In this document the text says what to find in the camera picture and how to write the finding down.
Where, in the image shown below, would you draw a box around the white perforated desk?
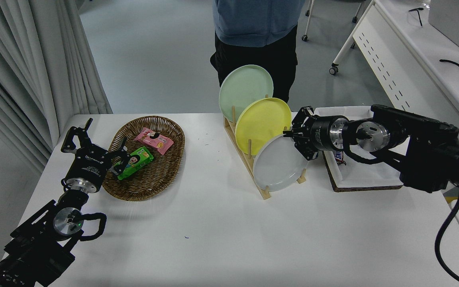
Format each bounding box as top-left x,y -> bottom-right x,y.
329,0 -> 459,144

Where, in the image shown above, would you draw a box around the black glasses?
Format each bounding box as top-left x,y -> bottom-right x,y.
408,7 -> 424,27

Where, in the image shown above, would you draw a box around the pink snack pack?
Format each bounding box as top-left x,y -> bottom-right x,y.
134,127 -> 174,155

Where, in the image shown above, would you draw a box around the wooden plate rack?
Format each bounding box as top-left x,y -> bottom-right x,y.
224,95 -> 306,200

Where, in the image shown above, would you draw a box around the black cable on desk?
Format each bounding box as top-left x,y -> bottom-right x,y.
439,59 -> 459,74

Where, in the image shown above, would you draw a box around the grey plate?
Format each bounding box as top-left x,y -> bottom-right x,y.
253,134 -> 310,192

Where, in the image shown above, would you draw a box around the white tray with cork base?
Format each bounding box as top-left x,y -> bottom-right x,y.
313,106 -> 404,193

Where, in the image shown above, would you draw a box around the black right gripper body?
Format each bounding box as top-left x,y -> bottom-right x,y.
310,116 -> 337,153

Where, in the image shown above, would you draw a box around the silver laptop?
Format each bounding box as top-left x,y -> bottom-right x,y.
428,0 -> 459,55

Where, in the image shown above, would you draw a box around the yellow plate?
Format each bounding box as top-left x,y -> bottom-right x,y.
235,98 -> 292,156

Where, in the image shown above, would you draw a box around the pale grey curtain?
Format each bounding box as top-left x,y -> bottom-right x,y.
0,0 -> 113,176

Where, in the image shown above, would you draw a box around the brown wicker basket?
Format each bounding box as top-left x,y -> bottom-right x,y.
102,116 -> 185,201

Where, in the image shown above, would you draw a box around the green snack pack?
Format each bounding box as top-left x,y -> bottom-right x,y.
117,146 -> 154,181

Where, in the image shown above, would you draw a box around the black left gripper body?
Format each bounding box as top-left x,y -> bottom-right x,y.
65,145 -> 114,194

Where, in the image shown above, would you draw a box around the pale green plate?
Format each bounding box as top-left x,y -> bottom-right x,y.
218,65 -> 274,122

